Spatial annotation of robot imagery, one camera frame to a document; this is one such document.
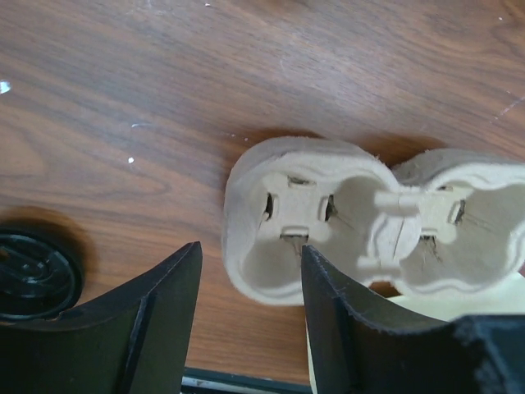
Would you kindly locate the black cup lid on table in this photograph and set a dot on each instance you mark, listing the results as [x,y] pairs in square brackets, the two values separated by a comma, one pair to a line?
[42,273]

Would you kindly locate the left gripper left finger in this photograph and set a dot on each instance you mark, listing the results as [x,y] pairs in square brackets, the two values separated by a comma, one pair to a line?
[133,339]

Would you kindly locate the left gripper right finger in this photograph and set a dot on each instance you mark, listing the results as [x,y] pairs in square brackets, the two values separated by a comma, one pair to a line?
[410,349]

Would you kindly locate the cardboard two-cup carrier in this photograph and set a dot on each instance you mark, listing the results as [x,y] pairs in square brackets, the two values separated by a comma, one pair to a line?
[447,223]

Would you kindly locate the beige paper bag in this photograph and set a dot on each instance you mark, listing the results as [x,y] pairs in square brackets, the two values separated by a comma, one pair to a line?
[471,303]

